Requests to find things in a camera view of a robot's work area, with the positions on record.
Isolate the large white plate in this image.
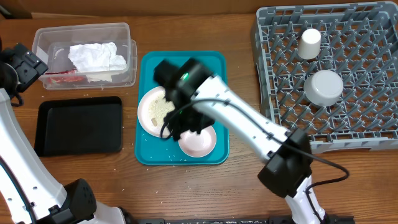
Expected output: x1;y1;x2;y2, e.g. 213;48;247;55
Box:
137;86;175;138

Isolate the red sauce packet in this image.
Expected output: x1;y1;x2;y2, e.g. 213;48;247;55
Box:
47;69;85;83

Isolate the white napkin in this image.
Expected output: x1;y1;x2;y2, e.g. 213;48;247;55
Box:
68;42;127;82

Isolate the grey metal bowl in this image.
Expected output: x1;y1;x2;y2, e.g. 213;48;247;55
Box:
303;70;343;106

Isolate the white paper cup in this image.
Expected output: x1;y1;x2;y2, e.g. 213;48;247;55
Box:
298;29;322;60

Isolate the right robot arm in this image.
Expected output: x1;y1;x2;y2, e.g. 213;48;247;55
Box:
154;58;354;223

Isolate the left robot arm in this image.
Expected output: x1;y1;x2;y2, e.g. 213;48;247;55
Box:
1;44;136;224

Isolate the grey dishwasher rack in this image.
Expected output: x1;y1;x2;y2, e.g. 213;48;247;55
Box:
251;2;397;154

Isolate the clear plastic bin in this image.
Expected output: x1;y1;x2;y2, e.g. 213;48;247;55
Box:
32;22;137;90

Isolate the teal serving tray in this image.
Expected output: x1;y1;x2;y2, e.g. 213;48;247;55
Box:
135;51;229;166

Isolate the black tray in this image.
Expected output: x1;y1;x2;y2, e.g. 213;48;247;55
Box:
34;96;123;157

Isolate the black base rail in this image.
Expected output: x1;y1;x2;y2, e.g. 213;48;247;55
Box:
137;215;355;224

